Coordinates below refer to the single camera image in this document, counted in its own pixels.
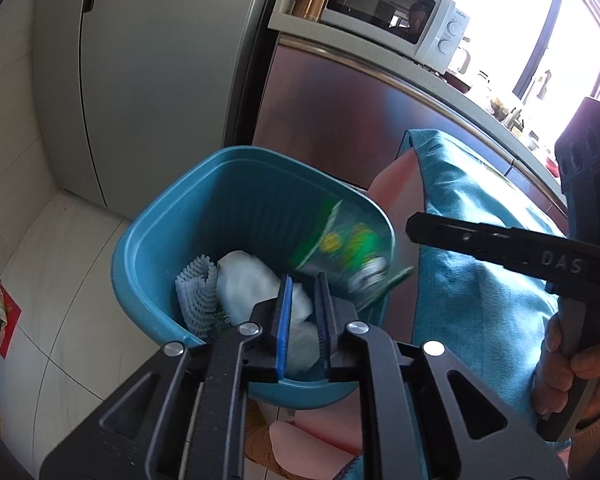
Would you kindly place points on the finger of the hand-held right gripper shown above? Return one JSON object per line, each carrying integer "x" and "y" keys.
{"x": 455, "y": 237}

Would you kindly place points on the person's right hand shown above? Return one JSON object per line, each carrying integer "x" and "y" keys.
{"x": 550, "y": 375}

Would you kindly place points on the glass electric kettle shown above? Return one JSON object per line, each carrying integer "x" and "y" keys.
{"x": 460, "y": 57}

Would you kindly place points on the red paper sheet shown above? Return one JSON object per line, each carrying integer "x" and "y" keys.
{"x": 10, "y": 320}

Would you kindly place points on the white tissue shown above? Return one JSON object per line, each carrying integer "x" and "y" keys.
{"x": 250, "y": 280}

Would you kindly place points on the metal kitchen faucet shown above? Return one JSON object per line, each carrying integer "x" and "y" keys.
{"x": 535, "y": 95}

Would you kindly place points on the white foam fruit net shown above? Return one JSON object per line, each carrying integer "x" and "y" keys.
{"x": 195, "y": 292}

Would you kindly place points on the white microwave oven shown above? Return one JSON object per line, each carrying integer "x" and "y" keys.
{"x": 395, "y": 10}

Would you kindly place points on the green snack packet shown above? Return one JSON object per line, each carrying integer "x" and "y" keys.
{"x": 345, "y": 240}

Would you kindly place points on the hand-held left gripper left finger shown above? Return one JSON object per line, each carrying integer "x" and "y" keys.
{"x": 284, "y": 330}

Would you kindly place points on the grey refrigerator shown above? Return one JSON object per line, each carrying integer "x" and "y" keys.
{"x": 145, "y": 85}

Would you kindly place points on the blue flower print tablecloth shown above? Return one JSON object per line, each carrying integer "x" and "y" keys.
{"x": 470, "y": 260}

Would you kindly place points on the kitchen window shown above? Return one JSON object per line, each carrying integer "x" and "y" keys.
{"x": 520, "y": 20}

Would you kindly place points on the blue plastic trash bin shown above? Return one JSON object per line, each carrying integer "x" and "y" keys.
{"x": 230, "y": 200}

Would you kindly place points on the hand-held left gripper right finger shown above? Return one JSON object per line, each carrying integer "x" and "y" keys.
{"x": 324, "y": 320}

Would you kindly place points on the brown kitchen base cabinets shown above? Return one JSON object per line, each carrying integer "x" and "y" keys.
{"x": 340, "y": 110}

